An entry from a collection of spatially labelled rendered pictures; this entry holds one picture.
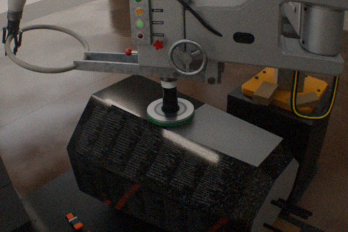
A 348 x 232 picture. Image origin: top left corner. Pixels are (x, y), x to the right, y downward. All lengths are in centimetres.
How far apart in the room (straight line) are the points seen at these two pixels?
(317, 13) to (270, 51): 25
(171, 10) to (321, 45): 60
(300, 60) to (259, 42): 18
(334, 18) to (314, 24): 9
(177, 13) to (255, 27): 30
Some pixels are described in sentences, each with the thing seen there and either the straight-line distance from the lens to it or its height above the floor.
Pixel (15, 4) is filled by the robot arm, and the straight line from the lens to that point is 166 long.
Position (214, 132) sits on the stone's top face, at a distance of 148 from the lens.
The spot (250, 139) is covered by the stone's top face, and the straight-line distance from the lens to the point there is 145.
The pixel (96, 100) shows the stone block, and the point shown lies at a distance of 183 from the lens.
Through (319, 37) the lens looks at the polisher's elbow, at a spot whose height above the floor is 135.
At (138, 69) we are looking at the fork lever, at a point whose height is 112.
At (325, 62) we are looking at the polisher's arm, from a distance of 129.
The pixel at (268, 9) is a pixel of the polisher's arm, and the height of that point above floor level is 143.
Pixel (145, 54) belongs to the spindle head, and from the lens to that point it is 134.
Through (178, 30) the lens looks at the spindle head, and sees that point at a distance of 127.
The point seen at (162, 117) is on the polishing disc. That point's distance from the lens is 149.
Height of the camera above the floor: 169
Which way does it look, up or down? 29 degrees down
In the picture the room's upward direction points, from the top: 2 degrees counter-clockwise
